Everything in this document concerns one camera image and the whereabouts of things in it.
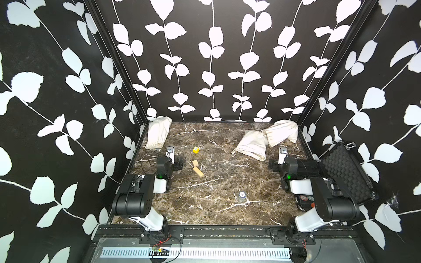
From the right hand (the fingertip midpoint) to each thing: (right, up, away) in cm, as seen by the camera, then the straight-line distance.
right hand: (278, 153), depth 95 cm
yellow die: (-50, +2, +8) cm, 51 cm away
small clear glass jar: (-24, -20, -15) cm, 35 cm away
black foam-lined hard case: (+28, -3, -13) cm, 31 cm away
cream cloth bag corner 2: (+6, +14, +12) cm, 19 cm away
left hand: (-63, +1, 0) cm, 63 cm away
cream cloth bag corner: (-76, +14, +12) cm, 78 cm away
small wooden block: (-50, -6, +2) cm, 50 cm away
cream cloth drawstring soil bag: (-15, +6, -1) cm, 16 cm away
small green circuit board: (-62, -40, -25) cm, 78 cm away
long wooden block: (-47, -11, 0) cm, 49 cm away
